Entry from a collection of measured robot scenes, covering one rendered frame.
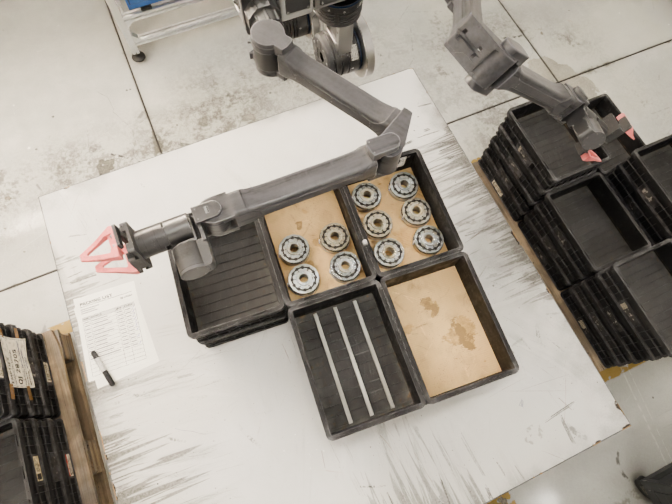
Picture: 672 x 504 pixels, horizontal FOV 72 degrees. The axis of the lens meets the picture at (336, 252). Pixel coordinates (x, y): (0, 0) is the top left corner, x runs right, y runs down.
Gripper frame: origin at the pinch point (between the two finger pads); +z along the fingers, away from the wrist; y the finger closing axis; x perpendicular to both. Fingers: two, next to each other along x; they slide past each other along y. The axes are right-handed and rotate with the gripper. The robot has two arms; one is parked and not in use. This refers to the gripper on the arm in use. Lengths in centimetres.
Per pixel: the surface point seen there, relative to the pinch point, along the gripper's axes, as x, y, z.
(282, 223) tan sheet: 21, 62, -43
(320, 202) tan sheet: 23, 62, -58
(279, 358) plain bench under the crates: -19, 76, -24
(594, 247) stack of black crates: -26, 106, -172
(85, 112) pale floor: 169, 144, 28
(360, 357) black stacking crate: -31, 63, -48
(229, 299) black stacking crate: 3, 63, -17
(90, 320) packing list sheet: 19, 76, 30
